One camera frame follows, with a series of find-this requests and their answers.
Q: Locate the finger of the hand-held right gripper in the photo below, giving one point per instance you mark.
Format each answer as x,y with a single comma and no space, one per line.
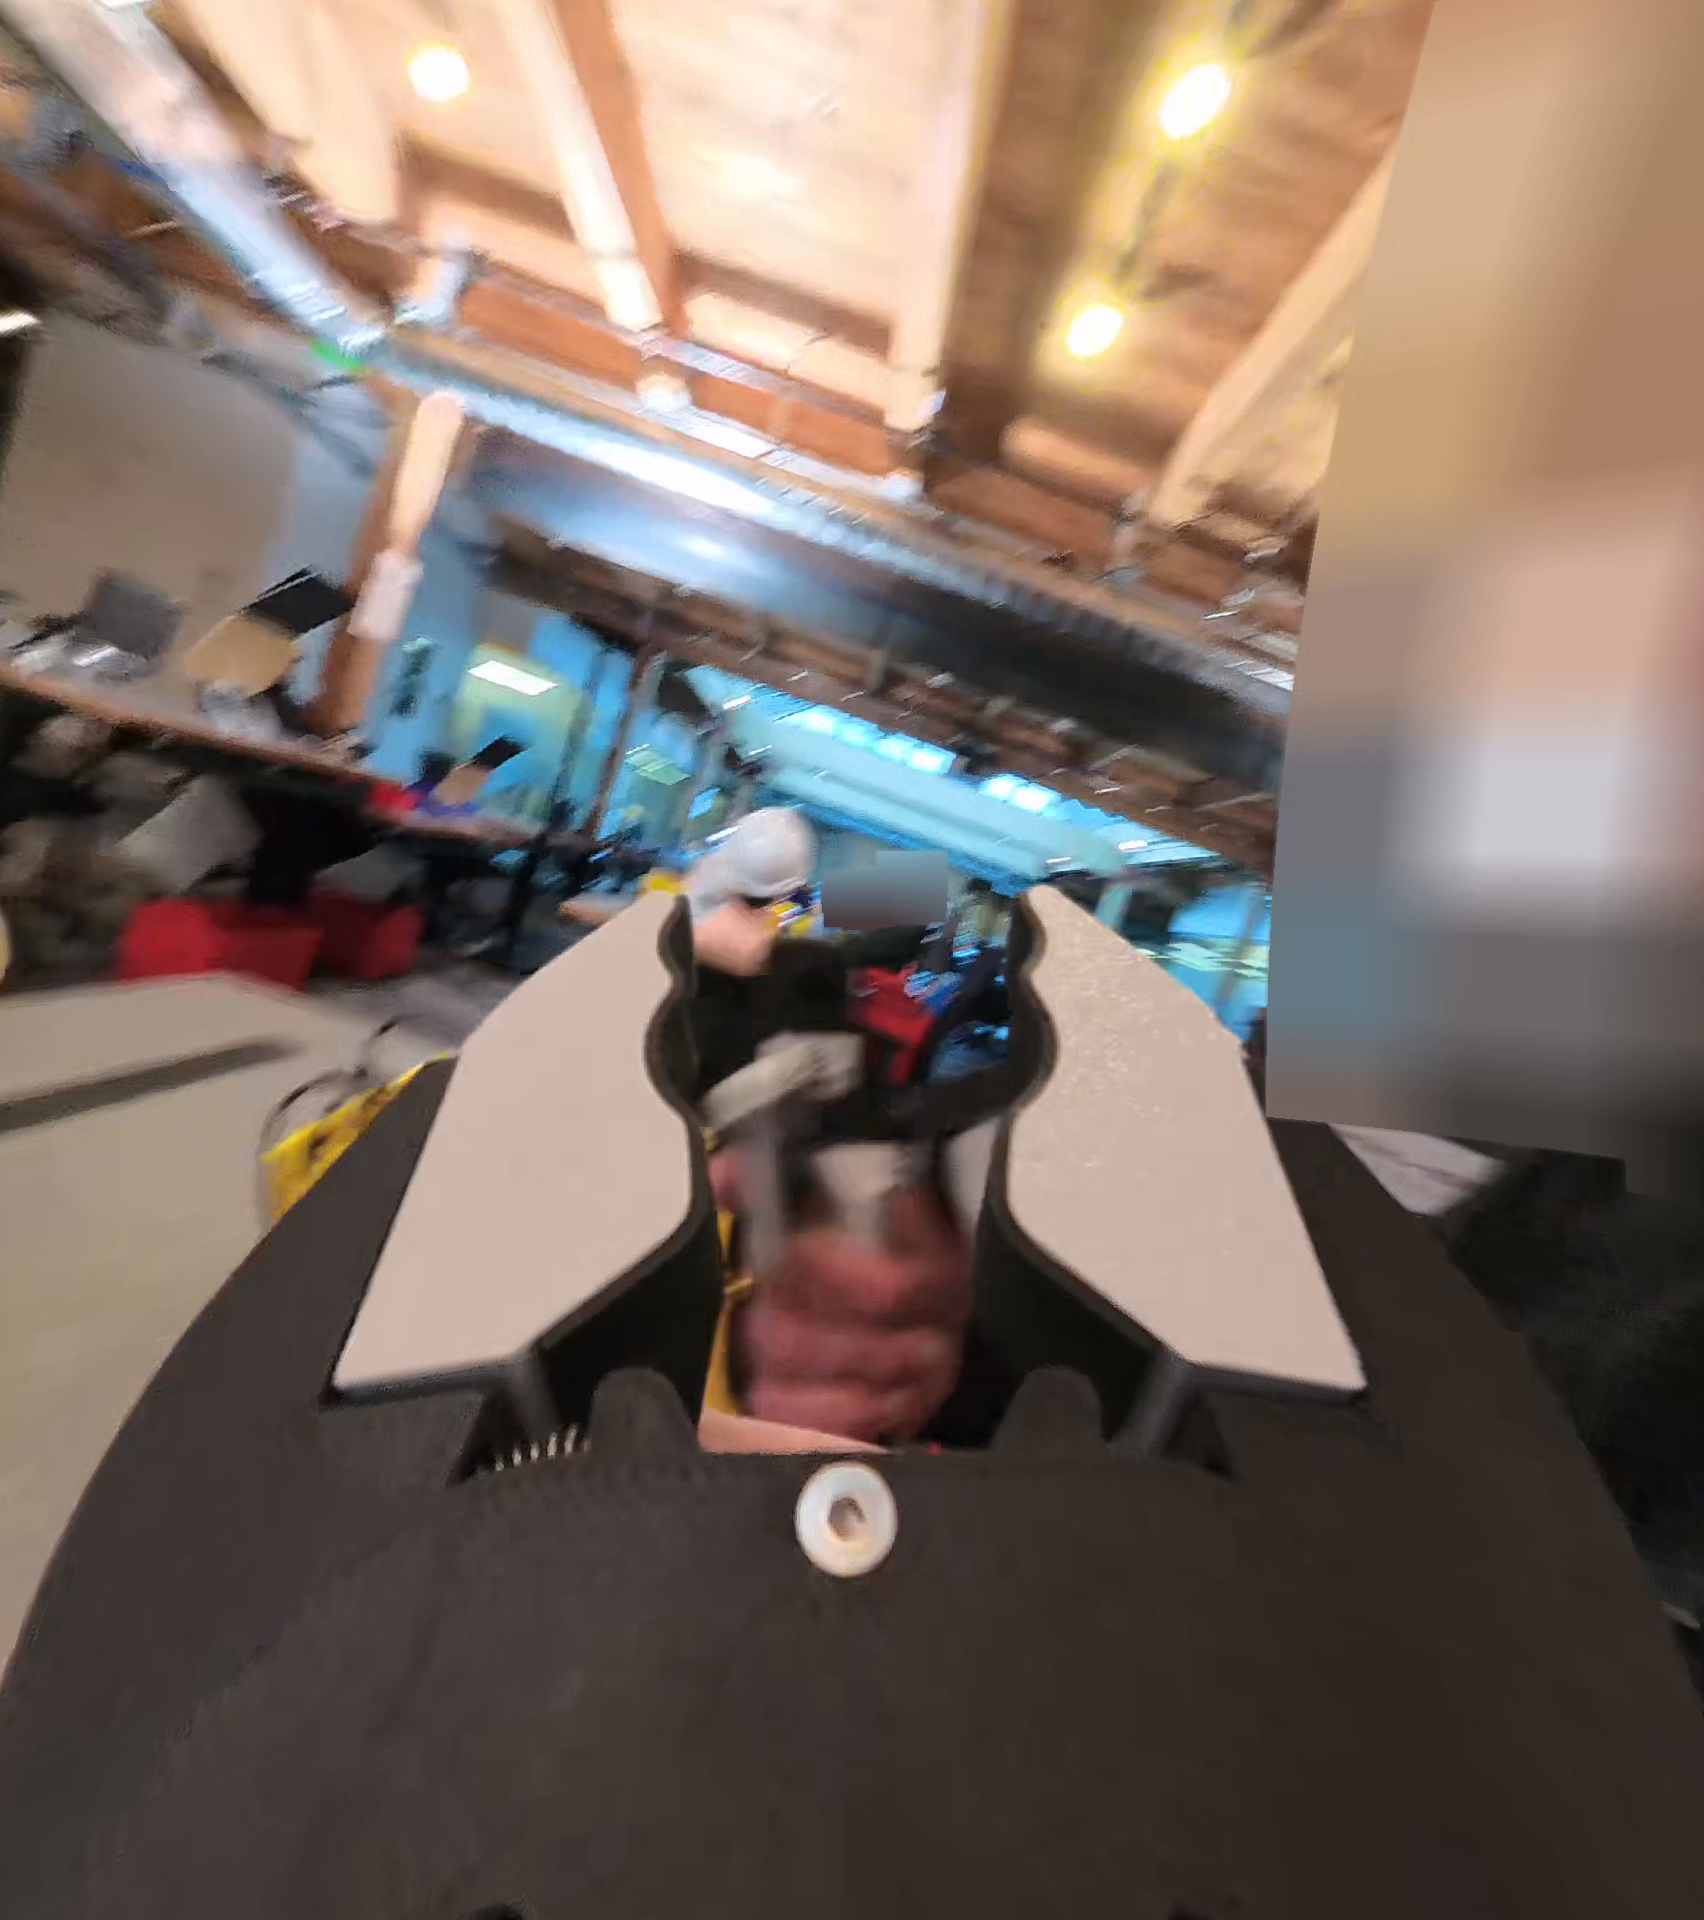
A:
785,1077

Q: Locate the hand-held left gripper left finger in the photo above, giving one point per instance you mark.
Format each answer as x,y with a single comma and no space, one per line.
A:
553,1141

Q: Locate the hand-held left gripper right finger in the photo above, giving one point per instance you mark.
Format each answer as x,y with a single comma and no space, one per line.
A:
1166,1170

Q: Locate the person's right hand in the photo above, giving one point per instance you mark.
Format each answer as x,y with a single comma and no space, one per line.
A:
852,1334

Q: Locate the red plastic bin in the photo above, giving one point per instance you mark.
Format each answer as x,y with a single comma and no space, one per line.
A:
214,943
368,932

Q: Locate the person's black clothing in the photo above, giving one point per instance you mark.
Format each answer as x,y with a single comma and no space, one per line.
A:
1616,1380

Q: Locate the open cardboard box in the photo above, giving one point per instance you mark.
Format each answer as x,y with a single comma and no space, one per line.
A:
245,638

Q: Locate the long cluttered workbench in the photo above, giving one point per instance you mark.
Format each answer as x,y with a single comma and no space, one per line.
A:
116,717

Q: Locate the round ceiling lamp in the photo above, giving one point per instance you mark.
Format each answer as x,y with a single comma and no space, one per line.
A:
1192,99
436,70
1093,326

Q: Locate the wooden support post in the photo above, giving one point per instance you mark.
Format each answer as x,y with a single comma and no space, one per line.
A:
403,554

